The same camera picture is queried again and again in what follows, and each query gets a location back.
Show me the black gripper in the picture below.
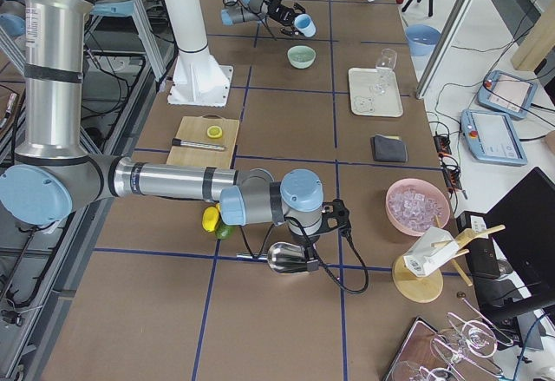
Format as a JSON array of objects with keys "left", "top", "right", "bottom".
[
  {"left": 304, "top": 199, "right": 350, "bottom": 273},
  {"left": 264, "top": 0, "right": 306, "bottom": 36}
]

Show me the light blue plastic cup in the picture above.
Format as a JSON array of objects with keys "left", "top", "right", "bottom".
[{"left": 293, "top": 13, "right": 317, "bottom": 38}]

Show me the steel ice scoop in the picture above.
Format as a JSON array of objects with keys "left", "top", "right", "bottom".
[{"left": 236, "top": 241, "right": 309, "bottom": 274}]

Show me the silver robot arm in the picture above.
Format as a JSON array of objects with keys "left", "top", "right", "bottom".
[
  {"left": 220, "top": 0, "right": 316, "bottom": 39},
  {"left": 1, "top": 0, "right": 351, "bottom": 273}
]

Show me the green ceramic bowl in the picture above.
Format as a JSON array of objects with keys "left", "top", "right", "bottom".
[{"left": 287, "top": 45, "right": 317, "bottom": 69}]

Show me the pink bowl of ice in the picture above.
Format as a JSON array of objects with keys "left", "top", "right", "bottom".
[{"left": 385, "top": 178, "right": 451, "bottom": 236}]

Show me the blue bowl with fork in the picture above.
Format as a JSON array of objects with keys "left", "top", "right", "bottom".
[{"left": 405, "top": 24, "right": 441, "bottom": 56}]

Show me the green lime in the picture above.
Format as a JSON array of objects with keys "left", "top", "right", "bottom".
[{"left": 214, "top": 222, "right": 236, "bottom": 240}]

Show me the clear wine glass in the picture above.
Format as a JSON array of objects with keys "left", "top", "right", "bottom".
[{"left": 370, "top": 48, "right": 397, "bottom": 95}]

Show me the yellow lemon upper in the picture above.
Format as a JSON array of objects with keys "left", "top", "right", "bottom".
[{"left": 201, "top": 206, "right": 220, "bottom": 233}]

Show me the cream bear tray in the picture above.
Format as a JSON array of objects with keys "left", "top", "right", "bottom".
[{"left": 348, "top": 68, "right": 403, "bottom": 118}]

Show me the grey yellow folded cloth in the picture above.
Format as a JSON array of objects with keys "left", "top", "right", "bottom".
[{"left": 370, "top": 135, "right": 408, "bottom": 162}]

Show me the yellow lemon half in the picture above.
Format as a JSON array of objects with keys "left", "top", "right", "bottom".
[{"left": 206, "top": 125, "right": 224, "bottom": 140}]

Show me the wooden cutting board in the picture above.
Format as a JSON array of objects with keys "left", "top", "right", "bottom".
[{"left": 166, "top": 116, "right": 239, "bottom": 168}]

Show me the steel muddler black tip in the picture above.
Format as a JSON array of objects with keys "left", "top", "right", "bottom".
[{"left": 171, "top": 138, "right": 226, "bottom": 151}]

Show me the black monitor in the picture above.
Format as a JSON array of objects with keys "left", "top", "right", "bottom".
[{"left": 482, "top": 167, "right": 554, "bottom": 322}]

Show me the near blue teach pendant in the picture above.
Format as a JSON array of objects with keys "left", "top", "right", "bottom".
[{"left": 460, "top": 109, "right": 527, "bottom": 167}]

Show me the blue teach pendant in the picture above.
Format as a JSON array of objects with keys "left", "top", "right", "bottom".
[
  {"left": 478, "top": 69, "right": 538, "bottom": 120},
  {"left": 460, "top": 109, "right": 527, "bottom": 167}
]

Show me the far blue teach pendant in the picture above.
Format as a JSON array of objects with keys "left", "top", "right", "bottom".
[{"left": 478, "top": 69, "right": 538, "bottom": 120}]

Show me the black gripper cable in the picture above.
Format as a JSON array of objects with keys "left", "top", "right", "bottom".
[{"left": 242, "top": 218, "right": 370, "bottom": 296}]

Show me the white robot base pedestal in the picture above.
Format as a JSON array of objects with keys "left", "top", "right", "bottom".
[{"left": 165, "top": 0, "right": 233, "bottom": 107}]

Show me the aluminium frame post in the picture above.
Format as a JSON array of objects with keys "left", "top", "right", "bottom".
[{"left": 415, "top": 0, "right": 473, "bottom": 99}]

